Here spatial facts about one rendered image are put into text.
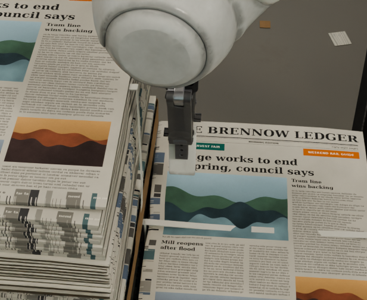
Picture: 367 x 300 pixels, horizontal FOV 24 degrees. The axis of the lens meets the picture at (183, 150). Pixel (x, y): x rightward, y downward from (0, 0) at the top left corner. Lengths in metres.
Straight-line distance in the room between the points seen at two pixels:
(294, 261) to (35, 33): 0.40
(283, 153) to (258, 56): 1.50
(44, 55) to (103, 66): 0.07
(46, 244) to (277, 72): 1.85
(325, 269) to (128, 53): 0.52
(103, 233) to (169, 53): 0.26
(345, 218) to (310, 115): 1.38
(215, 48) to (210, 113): 1.86
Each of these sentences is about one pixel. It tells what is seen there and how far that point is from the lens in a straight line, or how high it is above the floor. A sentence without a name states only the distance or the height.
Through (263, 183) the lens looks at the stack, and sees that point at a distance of 1.12.
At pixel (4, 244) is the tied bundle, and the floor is 1.02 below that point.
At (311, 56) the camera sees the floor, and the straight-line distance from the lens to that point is 2.67.
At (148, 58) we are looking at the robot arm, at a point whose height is 1.28.
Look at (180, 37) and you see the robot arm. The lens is 0.57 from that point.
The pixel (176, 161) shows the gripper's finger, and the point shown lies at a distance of 0.98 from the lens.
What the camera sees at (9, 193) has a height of 1.07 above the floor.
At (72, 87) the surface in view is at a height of 1.07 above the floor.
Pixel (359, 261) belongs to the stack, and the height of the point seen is 0.83.
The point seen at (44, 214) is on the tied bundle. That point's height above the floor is 1.06.
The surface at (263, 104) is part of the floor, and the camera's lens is 2.49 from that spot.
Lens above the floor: 1.65
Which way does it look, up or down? 45 degrees down
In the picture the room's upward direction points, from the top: straight up
